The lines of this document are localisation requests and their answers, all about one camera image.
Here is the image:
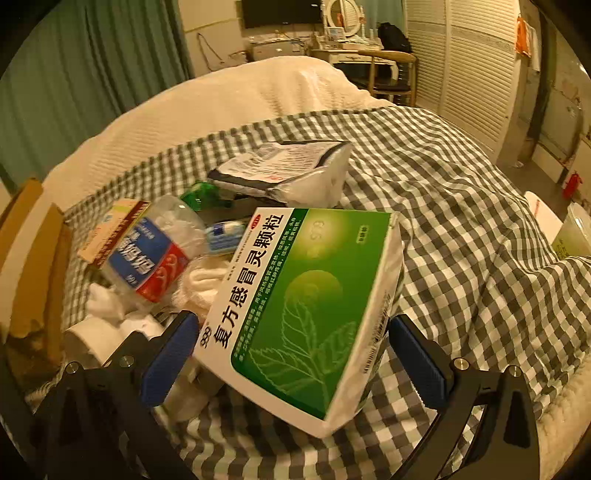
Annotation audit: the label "white dressing table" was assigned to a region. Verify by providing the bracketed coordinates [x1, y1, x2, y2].
[309, 39, 384, 70]

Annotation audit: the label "black television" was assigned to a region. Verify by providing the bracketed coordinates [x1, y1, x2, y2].
[242, 0, 322, 29]

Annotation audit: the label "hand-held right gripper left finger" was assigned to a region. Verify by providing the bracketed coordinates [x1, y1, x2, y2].
[34, 310, 200, 480]

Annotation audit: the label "narrow green curtain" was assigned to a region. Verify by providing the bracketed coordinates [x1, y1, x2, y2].
[369, 0, 406, 29]

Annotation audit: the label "brown cardboard box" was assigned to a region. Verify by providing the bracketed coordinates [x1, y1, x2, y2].
[0, 178, 75, 370]

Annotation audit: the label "white and grey plastic bag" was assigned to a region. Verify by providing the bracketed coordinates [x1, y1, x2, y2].
[207, 141, 354, 208]

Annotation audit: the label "blue and white tube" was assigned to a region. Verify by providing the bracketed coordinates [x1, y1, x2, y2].
[205, 219, 247, 254]

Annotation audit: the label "black bag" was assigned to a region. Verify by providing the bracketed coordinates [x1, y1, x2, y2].
[378, 21, 413, 54]

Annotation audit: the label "checked blanket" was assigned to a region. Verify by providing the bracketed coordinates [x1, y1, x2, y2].
[28, 106, 591, 480]

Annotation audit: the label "orange hanging cloth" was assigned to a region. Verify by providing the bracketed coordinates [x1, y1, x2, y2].
[515, 16, 530, 58]

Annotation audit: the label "white louvred wardrobe doors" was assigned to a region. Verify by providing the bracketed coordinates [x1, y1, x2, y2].
[404, 0, 532, 158]

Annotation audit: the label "red fire extinguisher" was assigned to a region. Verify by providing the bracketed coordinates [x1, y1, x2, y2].
[562, 172, 583, 200]

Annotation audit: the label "white gauze roll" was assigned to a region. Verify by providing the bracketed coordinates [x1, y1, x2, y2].
[173, 256, 232, 324]

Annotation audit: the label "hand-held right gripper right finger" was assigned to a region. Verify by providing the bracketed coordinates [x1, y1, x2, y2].
[388, 314, 541, 480]

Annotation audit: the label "white tape roll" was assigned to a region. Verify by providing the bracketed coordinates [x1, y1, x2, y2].
[62, 318, 130, 365]

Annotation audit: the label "wooden chair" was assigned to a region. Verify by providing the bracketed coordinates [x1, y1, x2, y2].
[358, 51, 419, 104]

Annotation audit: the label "green foil packet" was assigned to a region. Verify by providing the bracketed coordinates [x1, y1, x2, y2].
[179, 181, 222, 213]

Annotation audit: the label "clear plastic cotton swab jar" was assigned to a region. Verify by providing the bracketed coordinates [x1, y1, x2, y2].
[99, 195, 208, 305]

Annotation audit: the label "small yellow and red box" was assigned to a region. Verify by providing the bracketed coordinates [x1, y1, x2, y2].
[78, 199, 151, 268]

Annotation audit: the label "white bed cover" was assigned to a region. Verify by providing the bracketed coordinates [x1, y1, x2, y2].
[41, 55, 398, 208]

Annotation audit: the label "white low cabinet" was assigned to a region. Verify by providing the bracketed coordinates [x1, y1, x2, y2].
[249, 37, 305, 61]

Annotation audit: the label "crumpled white tissue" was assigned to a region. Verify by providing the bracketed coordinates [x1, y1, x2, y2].
[88, 281, 167, 333]

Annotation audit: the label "green and white medicine box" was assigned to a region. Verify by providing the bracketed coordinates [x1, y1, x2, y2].
[191, 208, 406, 439]

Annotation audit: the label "wide green curtain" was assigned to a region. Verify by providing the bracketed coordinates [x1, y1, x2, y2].
[0, 0, 195, 185]

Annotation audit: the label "white stool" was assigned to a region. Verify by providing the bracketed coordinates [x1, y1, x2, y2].
[524, 191, 564, 241]

